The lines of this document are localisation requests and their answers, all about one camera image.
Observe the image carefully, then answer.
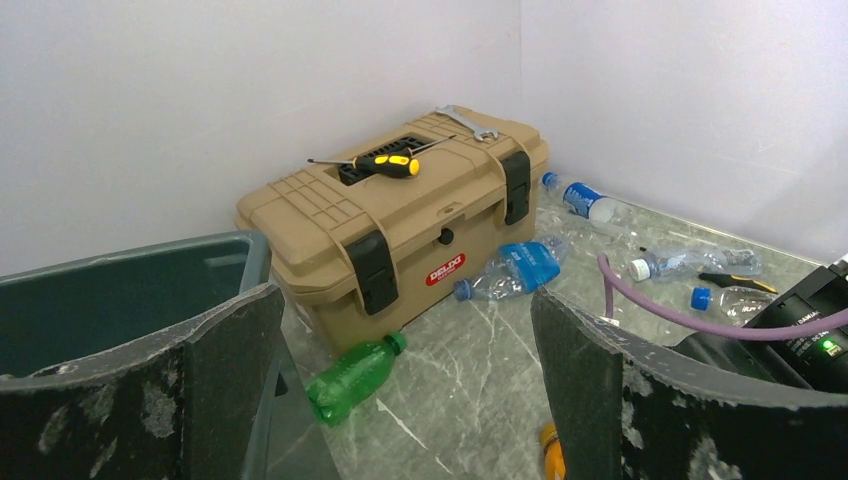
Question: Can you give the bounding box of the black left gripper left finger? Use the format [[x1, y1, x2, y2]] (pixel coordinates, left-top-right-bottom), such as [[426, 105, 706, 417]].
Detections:
[[1, 284, 285, 479]]

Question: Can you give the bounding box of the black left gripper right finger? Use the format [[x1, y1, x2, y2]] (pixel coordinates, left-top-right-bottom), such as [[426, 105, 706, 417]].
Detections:
[[531, 290, 847, 479]]

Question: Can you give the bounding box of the orange juice bottle gold cap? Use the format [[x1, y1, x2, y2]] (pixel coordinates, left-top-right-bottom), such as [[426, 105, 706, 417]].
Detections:
[[538, 423, 567, 480]]

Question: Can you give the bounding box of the crushed Pepsi bottle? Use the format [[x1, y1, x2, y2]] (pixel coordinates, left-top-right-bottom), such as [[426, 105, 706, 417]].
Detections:
[[689, 286, 777, 326]]

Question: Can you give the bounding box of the dark green plastic bin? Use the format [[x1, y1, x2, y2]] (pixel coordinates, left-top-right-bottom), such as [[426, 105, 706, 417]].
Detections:
[[1, 230, 339, 479]]

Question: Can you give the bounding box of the green plastic bottle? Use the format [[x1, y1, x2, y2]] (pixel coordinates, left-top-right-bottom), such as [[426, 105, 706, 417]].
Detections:
[[306, 332, 407, 426]]

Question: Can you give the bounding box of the yellow black tool right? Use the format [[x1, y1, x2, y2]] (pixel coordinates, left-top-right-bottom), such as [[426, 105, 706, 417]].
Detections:
[[698, 272, 778, 294]]

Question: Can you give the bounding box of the crushed blue label bottle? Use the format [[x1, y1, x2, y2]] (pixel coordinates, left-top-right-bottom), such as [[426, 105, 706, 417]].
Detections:
[[453, 235, 570, 302]]

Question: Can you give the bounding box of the blue label bottle far right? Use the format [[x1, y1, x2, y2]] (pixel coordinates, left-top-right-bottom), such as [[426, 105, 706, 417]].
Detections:
[[541, 171, 631, 226]]

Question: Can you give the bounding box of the tan plastic toolbox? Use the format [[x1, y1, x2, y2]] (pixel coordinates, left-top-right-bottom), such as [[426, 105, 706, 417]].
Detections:
[[235, 106, 549, 355]]

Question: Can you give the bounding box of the yellow black screwdriver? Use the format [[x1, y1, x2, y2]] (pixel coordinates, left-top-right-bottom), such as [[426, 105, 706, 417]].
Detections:
[[307, 154, 420, 179]]

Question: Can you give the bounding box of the thin dark screwdriver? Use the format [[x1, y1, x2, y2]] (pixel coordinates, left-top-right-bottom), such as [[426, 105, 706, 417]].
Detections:
[[405, 135, 455, 158]]

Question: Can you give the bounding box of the silver open-end wrench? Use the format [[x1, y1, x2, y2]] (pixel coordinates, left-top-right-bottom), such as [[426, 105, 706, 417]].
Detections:
[[434, 105, 499, 142]]

